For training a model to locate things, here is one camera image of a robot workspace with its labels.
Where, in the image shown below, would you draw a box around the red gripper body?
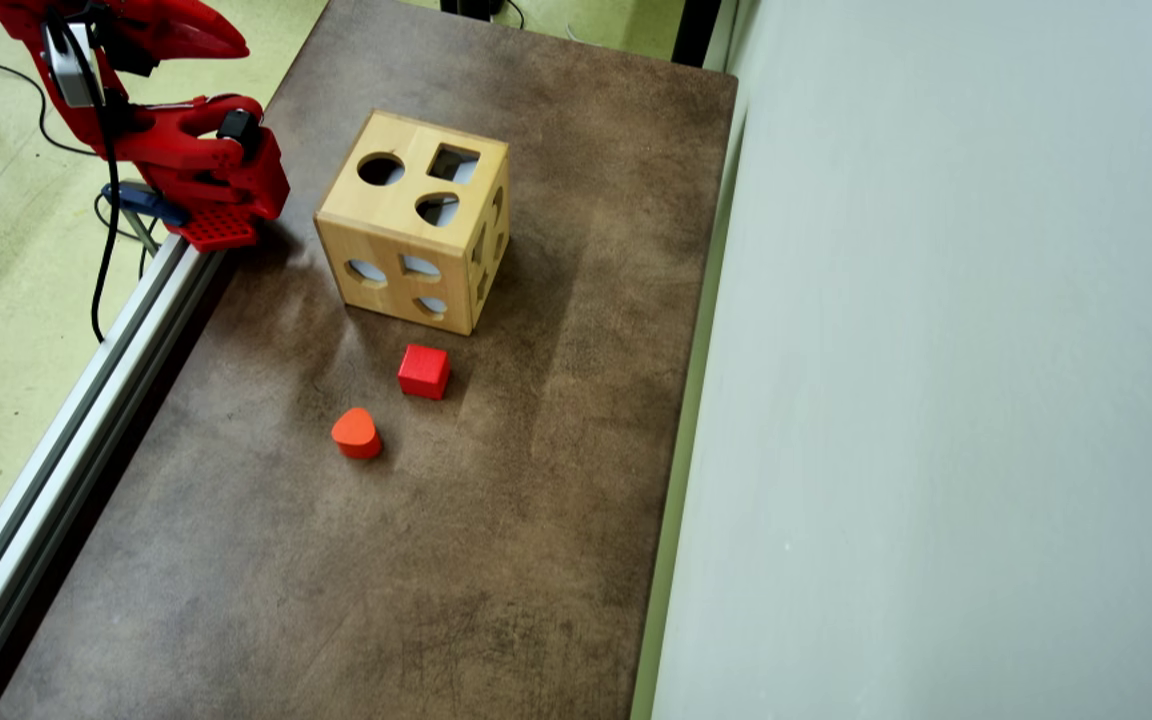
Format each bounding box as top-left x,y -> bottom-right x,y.
36,0 -> 169,78

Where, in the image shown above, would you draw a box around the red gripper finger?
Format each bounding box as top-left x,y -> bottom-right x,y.
161,0 -> 250,41
158,22 -> 250,60

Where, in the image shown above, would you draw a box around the wooden shape sorter box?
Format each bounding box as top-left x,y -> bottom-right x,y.
313,109 -> 512,337

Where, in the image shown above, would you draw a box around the blue table clamp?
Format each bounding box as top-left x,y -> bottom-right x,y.
101,180 -> 190,257

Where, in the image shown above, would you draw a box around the red wooden cube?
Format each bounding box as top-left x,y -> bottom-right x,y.
397,344 -> 452,401

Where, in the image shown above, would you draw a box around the orange teardrop wooden block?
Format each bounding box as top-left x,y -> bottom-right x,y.
330,406 -> 384,461

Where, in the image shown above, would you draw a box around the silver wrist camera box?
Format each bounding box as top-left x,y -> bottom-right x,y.
41,20 -> 103,110

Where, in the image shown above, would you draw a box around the long black floor cable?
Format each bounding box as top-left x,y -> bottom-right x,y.
0,57 -> 103,159

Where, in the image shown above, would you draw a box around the black camera cable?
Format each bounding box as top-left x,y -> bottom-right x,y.
51,8 -> 123,344

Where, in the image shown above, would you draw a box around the short black looped cable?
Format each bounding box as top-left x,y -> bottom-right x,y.
93,192 -> 153,282

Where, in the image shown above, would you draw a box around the black object with cable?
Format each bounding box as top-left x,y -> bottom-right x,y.
439,0 -> 528,30

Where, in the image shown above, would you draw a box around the aluminium profile rail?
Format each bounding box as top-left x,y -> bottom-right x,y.
0,234 -> 228,720

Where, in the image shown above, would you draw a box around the dark vertical post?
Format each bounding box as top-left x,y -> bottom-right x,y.
671,0 -> 727,71

